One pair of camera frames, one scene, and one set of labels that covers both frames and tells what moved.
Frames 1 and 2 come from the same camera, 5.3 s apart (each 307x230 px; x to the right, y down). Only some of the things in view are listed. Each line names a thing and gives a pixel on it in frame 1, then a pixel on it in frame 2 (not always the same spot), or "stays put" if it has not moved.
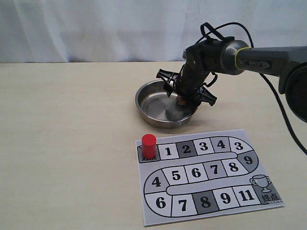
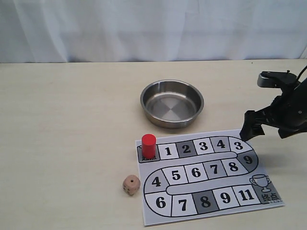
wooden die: (180, 101) → (131, 184)
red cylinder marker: (148, 146) stays put
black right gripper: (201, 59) → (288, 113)
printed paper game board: (202, 175) stays put
